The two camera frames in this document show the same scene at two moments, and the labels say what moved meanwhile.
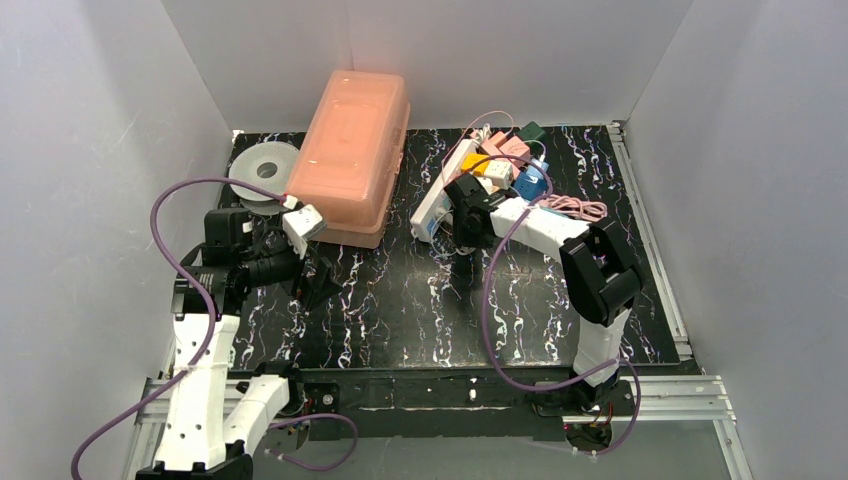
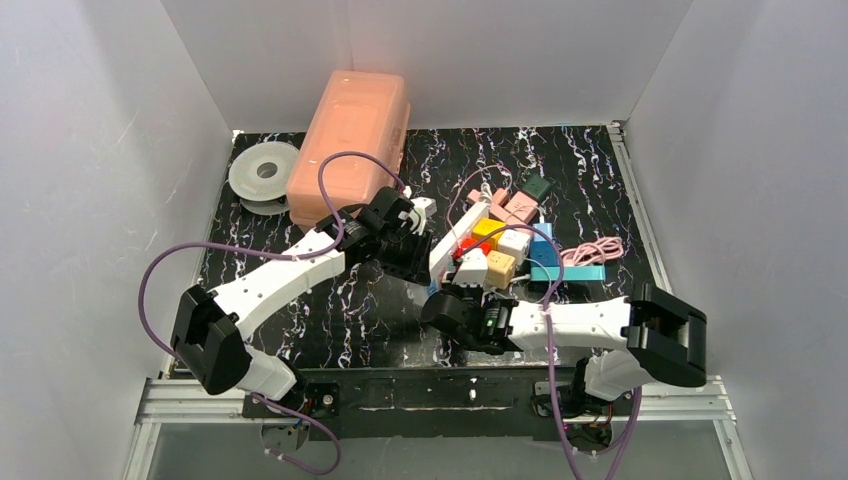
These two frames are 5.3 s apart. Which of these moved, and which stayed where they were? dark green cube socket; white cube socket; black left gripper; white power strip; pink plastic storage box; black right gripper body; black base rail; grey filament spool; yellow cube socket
Moved: black left gripper; yellow cube socket; dark green cube socket; white power strip; black right gripper body; white cube socket
Stayed: grey filament spool; black base rail; pink plastic storage box
